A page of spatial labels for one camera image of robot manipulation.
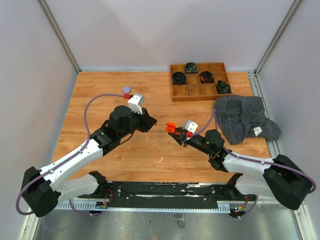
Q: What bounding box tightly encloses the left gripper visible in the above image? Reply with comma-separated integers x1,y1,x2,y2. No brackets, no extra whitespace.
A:
119,105,157,139

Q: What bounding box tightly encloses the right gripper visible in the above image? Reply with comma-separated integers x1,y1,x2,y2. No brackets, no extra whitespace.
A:
169,126,213,156

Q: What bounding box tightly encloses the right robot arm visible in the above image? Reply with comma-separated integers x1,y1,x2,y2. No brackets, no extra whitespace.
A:
165,126,316,210

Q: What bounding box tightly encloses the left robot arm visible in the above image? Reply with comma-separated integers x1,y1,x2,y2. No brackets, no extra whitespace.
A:
21,105,157,218

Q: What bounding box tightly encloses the lilac earbud case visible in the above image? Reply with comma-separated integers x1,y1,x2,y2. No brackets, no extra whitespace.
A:
122,86,131,94

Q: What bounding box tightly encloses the wooden compartment tray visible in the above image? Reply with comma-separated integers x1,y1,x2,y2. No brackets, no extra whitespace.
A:
170,62,233,102

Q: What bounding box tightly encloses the grey checked cloth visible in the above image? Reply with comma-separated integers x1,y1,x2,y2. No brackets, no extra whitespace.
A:
214,95,281,145

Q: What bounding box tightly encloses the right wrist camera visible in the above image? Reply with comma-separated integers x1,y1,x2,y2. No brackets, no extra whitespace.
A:
182,119,198,134

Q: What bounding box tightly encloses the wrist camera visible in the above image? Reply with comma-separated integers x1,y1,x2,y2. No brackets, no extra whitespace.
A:
127,93,145,115
182,119,198,134

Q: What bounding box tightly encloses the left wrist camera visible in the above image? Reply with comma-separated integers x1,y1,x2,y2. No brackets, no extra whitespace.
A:
127,93,145,115

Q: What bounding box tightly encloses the coiled dark strap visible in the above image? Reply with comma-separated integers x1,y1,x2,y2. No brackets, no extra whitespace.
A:
215,80,232,95

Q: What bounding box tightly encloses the coiled red black strap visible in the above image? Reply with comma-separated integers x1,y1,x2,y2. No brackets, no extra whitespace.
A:
199,70,215,84

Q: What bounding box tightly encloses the coiled green black strap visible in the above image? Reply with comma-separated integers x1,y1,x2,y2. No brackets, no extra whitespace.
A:
184,62,199,75

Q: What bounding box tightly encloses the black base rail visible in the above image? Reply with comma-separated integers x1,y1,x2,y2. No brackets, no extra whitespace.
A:
92,181,256,211

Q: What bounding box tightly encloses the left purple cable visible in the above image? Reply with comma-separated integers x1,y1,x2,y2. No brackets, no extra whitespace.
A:
15,93,132,217

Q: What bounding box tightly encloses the purple cable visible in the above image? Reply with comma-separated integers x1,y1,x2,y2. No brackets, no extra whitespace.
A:
186,108,317,221
15,93,132,217

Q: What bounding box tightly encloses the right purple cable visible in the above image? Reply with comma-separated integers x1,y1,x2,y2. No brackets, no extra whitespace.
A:
186,108,317,221

